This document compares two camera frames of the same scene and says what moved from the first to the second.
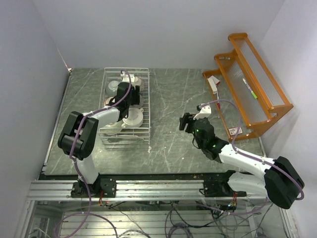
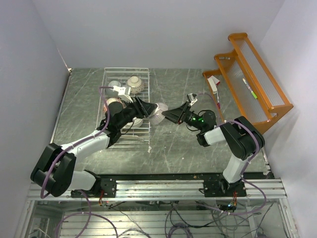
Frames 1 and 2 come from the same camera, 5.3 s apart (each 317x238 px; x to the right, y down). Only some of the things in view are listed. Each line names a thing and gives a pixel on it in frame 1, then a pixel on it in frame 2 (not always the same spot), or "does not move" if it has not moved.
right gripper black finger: [187, 118] to [175, 114]
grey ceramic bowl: [112, 88] does not move
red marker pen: [218, 102] does not move
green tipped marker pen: [253, 94] does not move
